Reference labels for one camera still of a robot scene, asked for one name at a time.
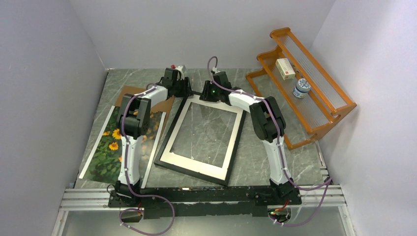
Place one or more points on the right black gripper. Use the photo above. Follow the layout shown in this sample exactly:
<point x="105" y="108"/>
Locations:
<point x="205" y="95"/>

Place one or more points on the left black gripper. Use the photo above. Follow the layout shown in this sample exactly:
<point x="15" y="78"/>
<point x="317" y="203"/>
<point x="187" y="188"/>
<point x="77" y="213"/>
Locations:
<point x="187" y="91"/>

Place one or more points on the brown backing board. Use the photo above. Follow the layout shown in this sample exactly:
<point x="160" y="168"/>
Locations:
<point x="163" y="107"/>

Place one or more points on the black picture frame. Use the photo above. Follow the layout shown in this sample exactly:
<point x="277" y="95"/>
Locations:
<point x="234" y="150"/>

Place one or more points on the white mat board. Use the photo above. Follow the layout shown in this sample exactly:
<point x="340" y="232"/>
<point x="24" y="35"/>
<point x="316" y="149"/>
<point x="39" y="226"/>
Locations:
<point x="205" y="166"/>

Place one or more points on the sunflower photo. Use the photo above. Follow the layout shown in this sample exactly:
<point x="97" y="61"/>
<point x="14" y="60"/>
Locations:
<point x="104" y="161"/>

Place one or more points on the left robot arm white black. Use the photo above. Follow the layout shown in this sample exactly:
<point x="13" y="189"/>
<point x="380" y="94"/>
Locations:
<point x="134" y="121"/>

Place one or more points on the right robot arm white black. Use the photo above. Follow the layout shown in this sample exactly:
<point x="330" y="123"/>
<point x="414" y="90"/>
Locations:
<point x="268" y="124"/>

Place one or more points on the white red carton box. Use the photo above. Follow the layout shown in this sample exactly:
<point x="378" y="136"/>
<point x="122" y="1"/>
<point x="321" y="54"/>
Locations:
<point x="285" y="68"/>

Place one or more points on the blue white ceramic jar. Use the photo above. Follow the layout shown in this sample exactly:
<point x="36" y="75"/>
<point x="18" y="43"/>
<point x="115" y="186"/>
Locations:
<point x="302" y="88"/>

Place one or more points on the orange wooden rack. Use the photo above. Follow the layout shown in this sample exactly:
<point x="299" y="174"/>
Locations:
<point x="313" y="95"/>

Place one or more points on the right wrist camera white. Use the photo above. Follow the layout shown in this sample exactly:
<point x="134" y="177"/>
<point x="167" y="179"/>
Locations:
<point x="214" y="70"/>

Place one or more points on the aluminium rail profile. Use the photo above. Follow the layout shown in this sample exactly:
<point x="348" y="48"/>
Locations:
<point x="79" y="199"/>

